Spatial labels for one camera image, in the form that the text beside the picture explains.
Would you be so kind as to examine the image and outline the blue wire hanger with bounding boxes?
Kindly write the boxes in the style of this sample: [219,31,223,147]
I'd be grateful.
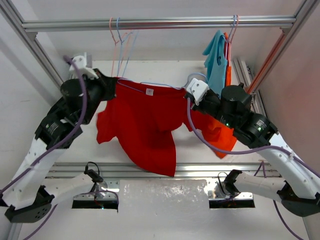
[116,17,139,77]
[116,72,208,91]

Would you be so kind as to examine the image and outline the orange diagonal frame bar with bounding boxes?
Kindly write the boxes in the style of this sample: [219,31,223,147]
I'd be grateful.
[245,32,286,94]

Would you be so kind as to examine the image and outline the aluminium front rail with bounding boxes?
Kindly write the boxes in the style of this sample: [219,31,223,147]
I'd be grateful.
[47,162,278,179]

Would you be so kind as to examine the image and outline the aluminium left frame post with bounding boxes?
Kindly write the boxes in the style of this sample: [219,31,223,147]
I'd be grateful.
[0,0,76,101]

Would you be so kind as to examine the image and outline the aluminium right frame post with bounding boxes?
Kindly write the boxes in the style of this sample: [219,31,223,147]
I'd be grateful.
[280,0,320,37]

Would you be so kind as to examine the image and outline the red t shirt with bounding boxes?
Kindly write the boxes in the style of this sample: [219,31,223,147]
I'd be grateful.
[96,80,192,177]

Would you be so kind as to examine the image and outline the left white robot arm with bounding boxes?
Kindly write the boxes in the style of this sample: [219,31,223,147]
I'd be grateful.
[0,68,118,223]

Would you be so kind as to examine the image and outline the aluminium top rail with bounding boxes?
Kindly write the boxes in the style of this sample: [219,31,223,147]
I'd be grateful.
[21,15,297,33]

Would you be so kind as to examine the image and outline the pink hanger holding shirt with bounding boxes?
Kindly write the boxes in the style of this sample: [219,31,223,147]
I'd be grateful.
[227,14,240,64]

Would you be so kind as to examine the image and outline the aluminium rail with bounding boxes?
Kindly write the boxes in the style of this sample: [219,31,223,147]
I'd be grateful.
[47,162,278,179]
[21,15,297,33]

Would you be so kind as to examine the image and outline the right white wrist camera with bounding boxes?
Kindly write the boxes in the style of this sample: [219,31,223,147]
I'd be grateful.
[185,78,210,106]

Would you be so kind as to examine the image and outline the pink wire hanger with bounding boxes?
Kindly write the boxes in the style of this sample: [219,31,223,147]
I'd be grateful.
[108,17,129,77]

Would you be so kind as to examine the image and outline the aluminium frame post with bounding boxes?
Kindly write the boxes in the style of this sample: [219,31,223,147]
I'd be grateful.
[0,0,76,101]
[280,0,320,37]

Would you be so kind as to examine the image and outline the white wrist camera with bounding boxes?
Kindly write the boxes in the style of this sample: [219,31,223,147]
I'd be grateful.
[185,78,210,106]
[71,52,99,80]

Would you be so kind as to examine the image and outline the blue hanger holding shirt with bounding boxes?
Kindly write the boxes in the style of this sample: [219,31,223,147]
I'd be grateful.
[224,14,238,61]

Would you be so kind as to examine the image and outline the orange t shirt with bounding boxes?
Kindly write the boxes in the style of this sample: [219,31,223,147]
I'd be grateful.
[202,33,237,151]

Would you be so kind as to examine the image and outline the light blue t shirt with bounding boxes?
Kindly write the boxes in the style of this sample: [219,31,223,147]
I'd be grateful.
[202,30,228,96]

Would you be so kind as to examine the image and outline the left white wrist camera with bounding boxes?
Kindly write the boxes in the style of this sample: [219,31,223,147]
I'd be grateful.
[71,52,99,80]

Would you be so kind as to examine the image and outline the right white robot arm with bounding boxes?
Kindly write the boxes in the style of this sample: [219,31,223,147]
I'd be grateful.
[185,78,320,217]

